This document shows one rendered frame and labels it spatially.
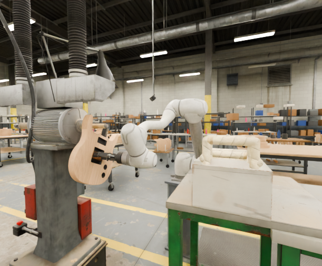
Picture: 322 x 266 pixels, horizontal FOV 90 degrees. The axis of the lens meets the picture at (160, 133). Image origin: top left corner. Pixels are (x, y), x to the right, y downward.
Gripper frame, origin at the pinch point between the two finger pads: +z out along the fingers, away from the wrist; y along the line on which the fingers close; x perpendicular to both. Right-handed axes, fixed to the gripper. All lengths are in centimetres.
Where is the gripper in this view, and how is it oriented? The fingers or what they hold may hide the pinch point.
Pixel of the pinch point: (98, 155)
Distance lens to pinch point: 116.3
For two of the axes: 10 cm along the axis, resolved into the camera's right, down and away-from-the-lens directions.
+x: 1.4, -9.3, 3.4
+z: -9.3, -0.1, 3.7
